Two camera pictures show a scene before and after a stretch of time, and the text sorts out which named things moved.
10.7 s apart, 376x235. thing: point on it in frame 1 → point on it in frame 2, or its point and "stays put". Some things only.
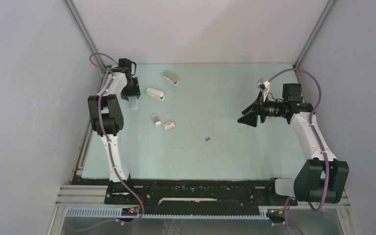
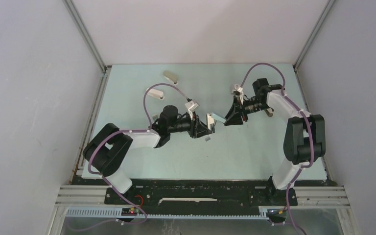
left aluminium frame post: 76,17 stays put
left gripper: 134,92 → 197,129
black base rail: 196,197 stays put
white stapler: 155,93 stays put
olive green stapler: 171,77 stays put
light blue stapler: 133,102 → 218,117
